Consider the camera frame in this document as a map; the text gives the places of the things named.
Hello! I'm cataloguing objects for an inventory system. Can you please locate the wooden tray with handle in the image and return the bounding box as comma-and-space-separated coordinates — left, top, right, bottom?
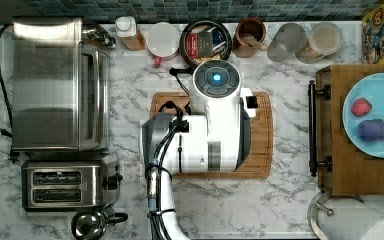
308, 64, 384, 196

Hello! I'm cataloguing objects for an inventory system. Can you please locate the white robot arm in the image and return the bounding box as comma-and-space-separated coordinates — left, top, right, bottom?
140, 60, 255, 240

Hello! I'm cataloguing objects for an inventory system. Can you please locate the white-capped spice jar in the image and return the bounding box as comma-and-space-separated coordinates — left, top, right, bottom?
115, 16, 145, 51

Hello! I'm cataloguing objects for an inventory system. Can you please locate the wooden spoon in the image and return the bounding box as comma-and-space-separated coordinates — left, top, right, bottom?
240, 33, 268, 51

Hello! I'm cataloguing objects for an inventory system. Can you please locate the red toy strawberry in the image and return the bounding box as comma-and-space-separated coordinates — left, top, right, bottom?
351, 98, 372, 117

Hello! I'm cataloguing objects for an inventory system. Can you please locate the black tea container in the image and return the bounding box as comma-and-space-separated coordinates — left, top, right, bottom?
179, 20, 232, 67

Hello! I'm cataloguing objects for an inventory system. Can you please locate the brown wooden utensil cup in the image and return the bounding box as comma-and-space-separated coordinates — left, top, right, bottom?
233, 18, 268, 58

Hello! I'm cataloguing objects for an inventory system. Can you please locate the lidded cereal plastic container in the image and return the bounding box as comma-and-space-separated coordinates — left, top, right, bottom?
295, 22, 342, 64

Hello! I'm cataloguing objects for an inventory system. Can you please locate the empty translucent plastic cup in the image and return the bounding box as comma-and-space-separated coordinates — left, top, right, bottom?
267, 23, 307, 62

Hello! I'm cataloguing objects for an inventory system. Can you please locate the stainless two-slot toaster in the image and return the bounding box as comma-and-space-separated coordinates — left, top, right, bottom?
21, 152, 123, 211

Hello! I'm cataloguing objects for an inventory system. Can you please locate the shiny steel kettle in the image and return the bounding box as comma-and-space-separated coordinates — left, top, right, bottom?
71, 207, 128, 240

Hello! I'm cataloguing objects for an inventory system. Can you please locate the white paper towel roll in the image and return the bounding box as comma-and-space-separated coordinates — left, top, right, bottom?
318, 198, 384, 240

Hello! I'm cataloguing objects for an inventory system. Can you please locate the light blue plate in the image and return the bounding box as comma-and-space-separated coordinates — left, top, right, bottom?
342, 73, 384, 158

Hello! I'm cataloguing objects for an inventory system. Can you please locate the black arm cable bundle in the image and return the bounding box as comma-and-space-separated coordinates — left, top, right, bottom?
144, 100, 192, 240

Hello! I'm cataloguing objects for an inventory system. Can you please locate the bamboo cutting board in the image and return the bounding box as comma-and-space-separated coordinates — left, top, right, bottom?
140, 90, 273, 178

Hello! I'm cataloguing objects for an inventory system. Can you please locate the black power cord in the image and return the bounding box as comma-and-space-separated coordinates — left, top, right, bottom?
0, 24, 14, 139

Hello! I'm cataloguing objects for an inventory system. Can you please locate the purple toy eggplant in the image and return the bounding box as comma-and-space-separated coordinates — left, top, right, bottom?
357, 119, 384, 142

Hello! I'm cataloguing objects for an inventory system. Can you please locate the stainless toaster oven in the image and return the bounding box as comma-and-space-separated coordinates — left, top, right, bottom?
12, 17, 115, 151

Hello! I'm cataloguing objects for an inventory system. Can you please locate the steel paper towel holder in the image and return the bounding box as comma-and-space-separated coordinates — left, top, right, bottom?
307, 191, 334, 240

